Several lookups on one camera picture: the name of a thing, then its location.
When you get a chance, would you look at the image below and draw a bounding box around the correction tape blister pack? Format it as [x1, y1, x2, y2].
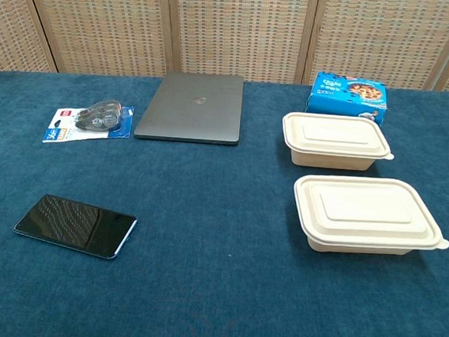
[42, 94, 136, 150]

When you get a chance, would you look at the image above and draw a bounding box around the small beige lidded food container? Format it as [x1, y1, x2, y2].
[278, 110, 398, 174]

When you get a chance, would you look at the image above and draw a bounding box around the woven rattan folding screen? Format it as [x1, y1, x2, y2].
[0, 0, 449, 103]

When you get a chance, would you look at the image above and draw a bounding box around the large beige lidded food container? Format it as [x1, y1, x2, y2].
[289, 171, 449, 262]

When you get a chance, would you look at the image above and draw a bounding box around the blue cookie box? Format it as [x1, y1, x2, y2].
[303, 69, 392, 129]

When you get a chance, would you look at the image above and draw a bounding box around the blue-edged black smartphone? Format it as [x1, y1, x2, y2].
[12, 191, 140, 264]

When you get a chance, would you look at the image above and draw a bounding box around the blue tablecloth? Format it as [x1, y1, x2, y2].
[0, 58, 449, 337]

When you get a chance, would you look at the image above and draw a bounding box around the grey closed laptop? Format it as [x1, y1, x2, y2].
[133, 68, 244, 147]

